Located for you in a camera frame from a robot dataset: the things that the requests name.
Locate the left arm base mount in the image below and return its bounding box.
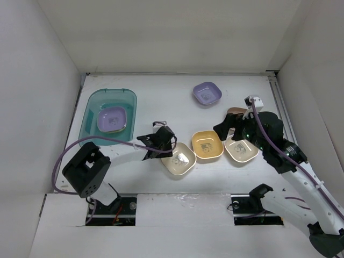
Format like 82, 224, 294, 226
85, 183, 138, 226

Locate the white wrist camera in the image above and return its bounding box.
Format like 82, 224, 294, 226
244, 95, 264, 113
152, 121, 167, 133

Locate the brown plate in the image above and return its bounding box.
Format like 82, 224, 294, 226
227, 107, 247, 116

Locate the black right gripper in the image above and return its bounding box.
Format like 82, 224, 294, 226
213, 109, 268, 152

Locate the aluminium rail right edge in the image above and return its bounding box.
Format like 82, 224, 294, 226
266, 70, 298, 145

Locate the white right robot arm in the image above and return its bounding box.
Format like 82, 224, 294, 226
213, 111, 343, 257

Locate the teal plastic bin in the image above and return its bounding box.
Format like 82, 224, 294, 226
78, 89, 137, 146

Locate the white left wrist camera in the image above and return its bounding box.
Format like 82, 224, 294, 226
152, 121, 167, 133

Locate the purple plate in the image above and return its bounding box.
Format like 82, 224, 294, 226
97, 106, 127, 133
192, 82, 222, 105

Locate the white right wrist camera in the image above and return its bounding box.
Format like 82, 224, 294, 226
244, 95, 264, 113

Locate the beige plate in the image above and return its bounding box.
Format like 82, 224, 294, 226
224, 137, 259, 163
161, 142, 197, 176

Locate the yellow plate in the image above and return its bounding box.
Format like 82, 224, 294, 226
191, 130, 224, 163

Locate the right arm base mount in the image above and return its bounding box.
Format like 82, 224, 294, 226
227, 194, 284, 226

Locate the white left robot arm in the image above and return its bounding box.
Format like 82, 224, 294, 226
62, 124, 177, 213

